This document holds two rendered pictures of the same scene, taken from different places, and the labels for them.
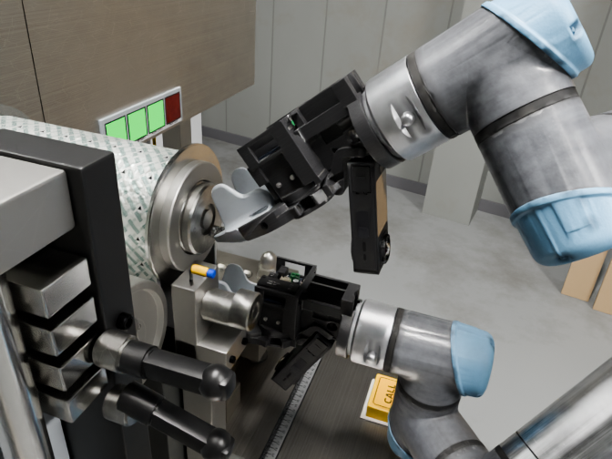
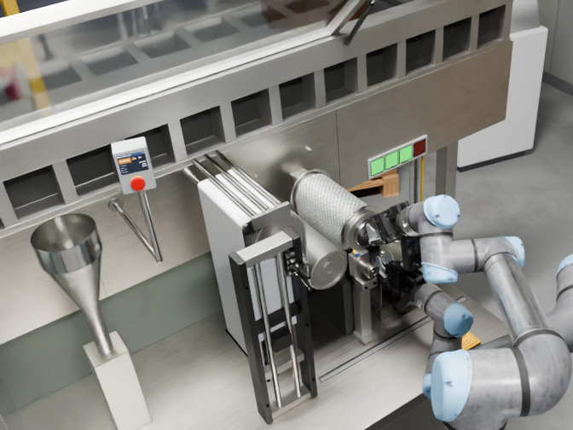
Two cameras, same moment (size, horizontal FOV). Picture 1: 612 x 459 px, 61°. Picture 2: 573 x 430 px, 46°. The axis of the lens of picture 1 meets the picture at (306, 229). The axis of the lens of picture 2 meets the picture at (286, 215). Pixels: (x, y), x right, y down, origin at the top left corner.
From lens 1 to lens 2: 1.32 m
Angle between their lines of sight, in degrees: 38
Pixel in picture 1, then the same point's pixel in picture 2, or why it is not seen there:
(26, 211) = (286, 244)
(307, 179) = (385, 233)
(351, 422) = not seen: hidden behind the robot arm
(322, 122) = (392, 216)
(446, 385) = (442, 327)
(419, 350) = (434, 308)
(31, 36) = (338, 130)
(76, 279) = (292, 253)
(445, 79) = (412, 218)
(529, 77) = (425, 226)
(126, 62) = (388, 130)
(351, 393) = not seen: hidden behind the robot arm
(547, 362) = not seen: outside the picture
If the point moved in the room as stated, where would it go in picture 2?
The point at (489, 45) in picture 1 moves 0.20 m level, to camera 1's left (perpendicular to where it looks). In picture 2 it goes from (419, 213) to (348, 187)
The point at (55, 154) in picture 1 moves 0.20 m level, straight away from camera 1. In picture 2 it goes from (292, 235) to (309, 187)
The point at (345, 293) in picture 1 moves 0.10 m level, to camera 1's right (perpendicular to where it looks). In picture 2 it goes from (418, 277) to (452, 292)
